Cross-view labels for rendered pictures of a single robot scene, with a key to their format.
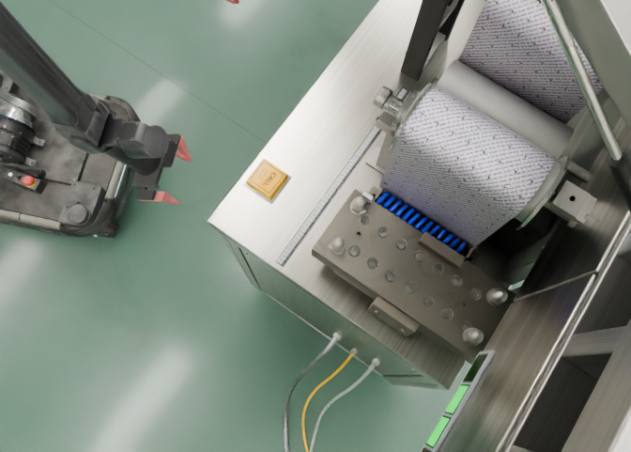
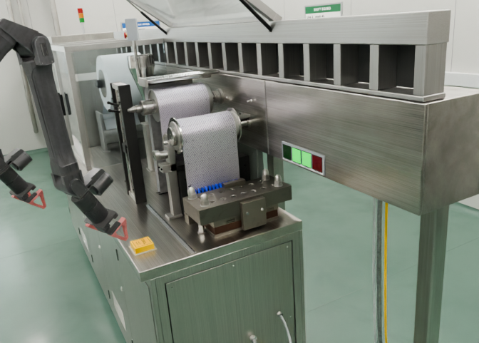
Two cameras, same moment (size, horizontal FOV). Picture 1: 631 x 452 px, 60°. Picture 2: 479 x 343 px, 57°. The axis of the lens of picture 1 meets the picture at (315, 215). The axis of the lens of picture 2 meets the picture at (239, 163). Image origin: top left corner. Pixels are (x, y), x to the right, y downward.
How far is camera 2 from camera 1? 142 cm
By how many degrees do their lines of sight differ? 64
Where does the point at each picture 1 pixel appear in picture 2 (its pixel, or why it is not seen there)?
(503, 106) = not seen: hidden behind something
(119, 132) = (88, 177)
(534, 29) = (177, 98)
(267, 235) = (172, 254)
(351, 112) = (138, 219)
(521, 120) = not seen: hidden behind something
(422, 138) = (188, 126)
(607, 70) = not seen: outside the picture
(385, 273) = (231, 197)
